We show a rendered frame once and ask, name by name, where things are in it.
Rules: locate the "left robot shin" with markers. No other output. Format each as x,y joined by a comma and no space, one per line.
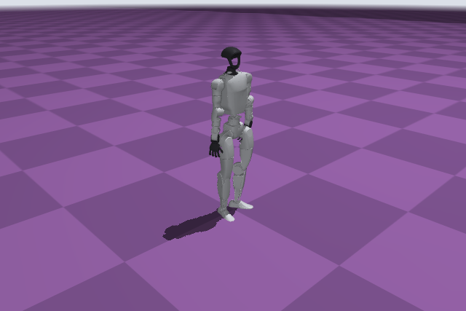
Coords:
238,184

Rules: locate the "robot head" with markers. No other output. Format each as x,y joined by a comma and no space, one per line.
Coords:
231,53

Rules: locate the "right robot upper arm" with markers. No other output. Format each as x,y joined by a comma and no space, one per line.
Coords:
217,86

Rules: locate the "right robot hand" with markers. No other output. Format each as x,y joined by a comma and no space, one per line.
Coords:
214,147

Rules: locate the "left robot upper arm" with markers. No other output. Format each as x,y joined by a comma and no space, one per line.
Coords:
250,98

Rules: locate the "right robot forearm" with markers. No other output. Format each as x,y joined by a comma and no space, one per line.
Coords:
215,125

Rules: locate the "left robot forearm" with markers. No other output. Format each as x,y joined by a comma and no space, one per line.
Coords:
248,114

